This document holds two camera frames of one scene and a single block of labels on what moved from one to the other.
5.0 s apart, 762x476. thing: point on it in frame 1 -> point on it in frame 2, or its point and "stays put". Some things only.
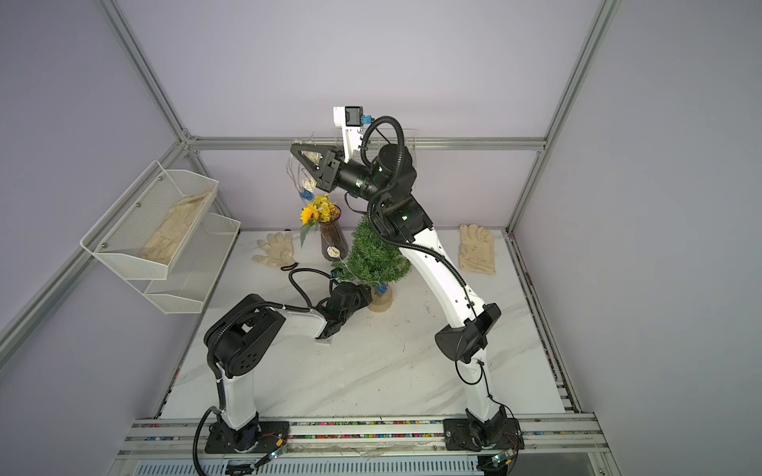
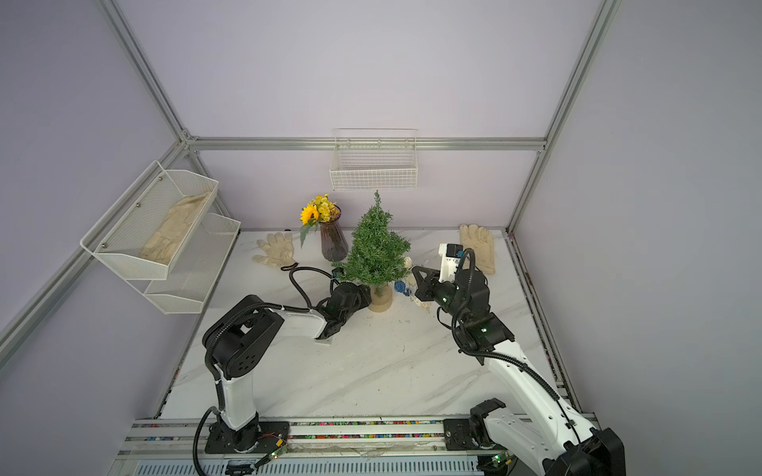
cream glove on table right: (475, 249) stays put
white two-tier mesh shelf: (161, 228) stays put
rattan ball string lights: (307, 187) -> (411, 278)
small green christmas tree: (375, 263) stays put
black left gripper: (364, 297) stays put
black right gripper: (337, 171) -> (433, 280)
